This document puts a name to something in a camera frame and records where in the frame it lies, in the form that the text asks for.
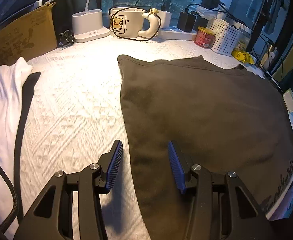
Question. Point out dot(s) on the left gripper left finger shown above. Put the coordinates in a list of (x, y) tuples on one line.
[(51, 214)]

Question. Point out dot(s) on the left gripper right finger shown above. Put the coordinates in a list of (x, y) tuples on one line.
[(222, 207)]

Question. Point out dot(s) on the dark brown t-shirt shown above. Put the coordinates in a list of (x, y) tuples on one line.
[(224, 119)]

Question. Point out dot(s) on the tissue box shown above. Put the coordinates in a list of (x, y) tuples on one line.
[(288, 98)]

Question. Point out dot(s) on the white folded garment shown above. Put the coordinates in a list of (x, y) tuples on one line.
[(12, 78)]

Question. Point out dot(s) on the yellow snack packet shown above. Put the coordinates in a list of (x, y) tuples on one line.
[(243, 56)]

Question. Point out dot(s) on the steel thermos cup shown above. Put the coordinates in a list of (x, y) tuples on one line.
[(269, 53)]

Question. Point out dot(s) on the white perforated basket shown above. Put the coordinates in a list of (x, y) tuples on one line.
[(226, 37)]

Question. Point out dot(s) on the red tin can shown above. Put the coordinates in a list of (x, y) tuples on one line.
[(204, 37)]

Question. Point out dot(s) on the white power strip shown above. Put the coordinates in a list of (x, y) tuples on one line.
[(173, 33)]

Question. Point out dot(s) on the brown cardboard box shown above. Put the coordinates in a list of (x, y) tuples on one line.
[(29, 36)]

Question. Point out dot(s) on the black charger adapter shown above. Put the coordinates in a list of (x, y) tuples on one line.
[(186, 22)]

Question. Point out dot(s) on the white desk lamp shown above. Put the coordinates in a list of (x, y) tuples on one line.
[(87, 25)]

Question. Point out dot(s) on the white charger adapter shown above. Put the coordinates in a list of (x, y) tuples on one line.
[(165, 17)]

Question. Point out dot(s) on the white koala mug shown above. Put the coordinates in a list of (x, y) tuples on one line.
[(134, 23)]

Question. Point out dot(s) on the black chair frame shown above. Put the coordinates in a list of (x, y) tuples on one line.
[(4, 194)]

